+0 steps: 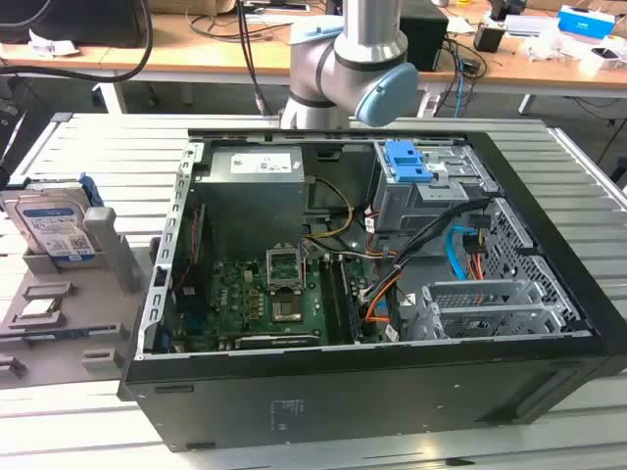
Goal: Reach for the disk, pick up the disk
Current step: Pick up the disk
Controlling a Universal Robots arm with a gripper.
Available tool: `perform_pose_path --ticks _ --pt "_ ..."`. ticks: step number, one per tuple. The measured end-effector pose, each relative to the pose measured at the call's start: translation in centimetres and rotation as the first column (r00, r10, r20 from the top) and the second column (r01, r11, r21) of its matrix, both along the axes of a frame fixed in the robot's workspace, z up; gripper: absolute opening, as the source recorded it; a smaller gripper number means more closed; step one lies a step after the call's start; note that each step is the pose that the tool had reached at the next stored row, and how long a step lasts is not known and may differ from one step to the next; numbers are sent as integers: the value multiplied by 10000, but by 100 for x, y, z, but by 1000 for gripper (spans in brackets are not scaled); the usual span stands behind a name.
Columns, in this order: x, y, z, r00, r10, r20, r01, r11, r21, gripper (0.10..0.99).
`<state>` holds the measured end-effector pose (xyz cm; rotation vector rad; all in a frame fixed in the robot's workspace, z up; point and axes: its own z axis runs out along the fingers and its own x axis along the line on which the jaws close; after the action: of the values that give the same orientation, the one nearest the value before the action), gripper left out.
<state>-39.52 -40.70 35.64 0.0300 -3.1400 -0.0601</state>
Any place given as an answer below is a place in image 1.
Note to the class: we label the hard disk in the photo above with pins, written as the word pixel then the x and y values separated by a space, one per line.
pixel 49 220

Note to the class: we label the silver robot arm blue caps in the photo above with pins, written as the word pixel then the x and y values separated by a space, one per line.
pixel 372 29

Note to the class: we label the blue disk carrier latch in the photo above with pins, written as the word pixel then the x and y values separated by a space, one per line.
pixel 401 164

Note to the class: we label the silver disk bay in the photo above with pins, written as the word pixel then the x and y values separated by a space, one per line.
pixel 490 313

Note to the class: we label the grey power supply unit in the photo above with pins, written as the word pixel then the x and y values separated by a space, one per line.
pixel 255 196

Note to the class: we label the CPU socket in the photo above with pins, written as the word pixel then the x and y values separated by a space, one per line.
pixel 289 307

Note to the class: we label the installed RAM stick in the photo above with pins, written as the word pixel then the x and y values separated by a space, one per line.
pixel 352 303

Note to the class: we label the grey metal drive cage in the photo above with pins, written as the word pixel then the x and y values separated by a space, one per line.
pixel 406 205

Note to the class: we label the green motherboard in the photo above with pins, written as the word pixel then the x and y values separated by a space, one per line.
pixel 235 303

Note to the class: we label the black graphics card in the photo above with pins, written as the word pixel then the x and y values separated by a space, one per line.
pixel 274 341

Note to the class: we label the black PC case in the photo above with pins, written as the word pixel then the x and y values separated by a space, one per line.
pixel 343 401

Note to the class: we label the wooden desk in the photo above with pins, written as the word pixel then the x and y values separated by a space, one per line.
pixel 220 54

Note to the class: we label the black speaker box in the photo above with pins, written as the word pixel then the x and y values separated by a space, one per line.
pixel 426 39

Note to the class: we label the blue RAM stick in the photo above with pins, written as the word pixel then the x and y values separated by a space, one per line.
pixel 59 335

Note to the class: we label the grey parts rack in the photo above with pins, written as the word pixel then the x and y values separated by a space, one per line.
pixel 63 352

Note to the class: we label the silver CPU chip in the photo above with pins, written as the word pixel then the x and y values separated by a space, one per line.
pixel 41 308

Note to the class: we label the white flat box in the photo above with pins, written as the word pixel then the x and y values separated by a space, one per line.
pixel 529 25

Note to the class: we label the black computer tower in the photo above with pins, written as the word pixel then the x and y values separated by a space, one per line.
pixel 73 19

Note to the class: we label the crumpled white paper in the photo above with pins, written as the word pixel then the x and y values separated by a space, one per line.
pixel 49 46

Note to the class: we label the small white box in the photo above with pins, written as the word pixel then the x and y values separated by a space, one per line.
pixel 600 61

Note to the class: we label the blue cardboard box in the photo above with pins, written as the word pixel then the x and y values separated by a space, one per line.
pixel 585 22

